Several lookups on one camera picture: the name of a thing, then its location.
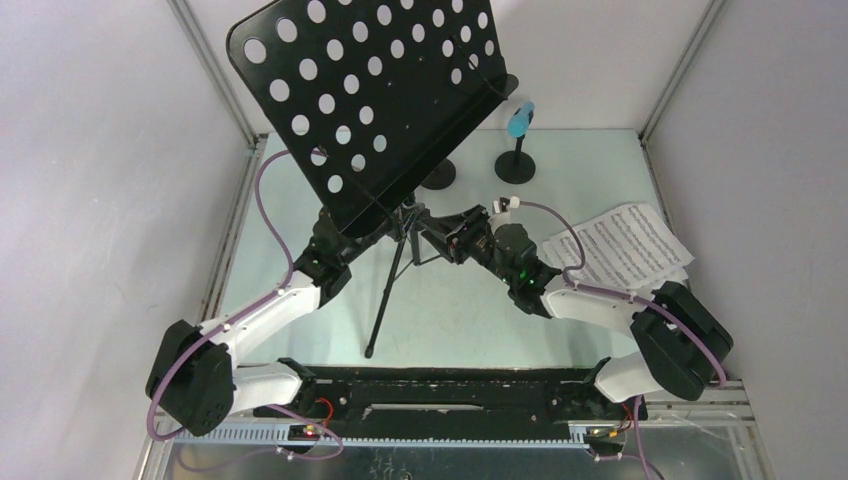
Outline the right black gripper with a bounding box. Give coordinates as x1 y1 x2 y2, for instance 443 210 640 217
419 204 516 287

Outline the black music stand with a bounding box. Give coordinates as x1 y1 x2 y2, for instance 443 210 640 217
225 0 521 360

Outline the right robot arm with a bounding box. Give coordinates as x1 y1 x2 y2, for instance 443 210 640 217
415 206 734 418

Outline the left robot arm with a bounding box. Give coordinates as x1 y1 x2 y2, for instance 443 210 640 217
145 212 392 440

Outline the right black microphone stand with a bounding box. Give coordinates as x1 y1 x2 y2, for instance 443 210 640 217
495 135 536 185

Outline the blue toy microphone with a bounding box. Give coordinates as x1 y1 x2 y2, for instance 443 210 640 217
507 101 535 139

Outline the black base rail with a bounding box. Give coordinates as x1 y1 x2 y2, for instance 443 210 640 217
286 366 647 444

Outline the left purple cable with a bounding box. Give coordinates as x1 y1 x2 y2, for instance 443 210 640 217
145 149 346 462

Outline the aluminium frame rail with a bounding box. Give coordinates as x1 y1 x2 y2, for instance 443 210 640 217
137 381 765 479

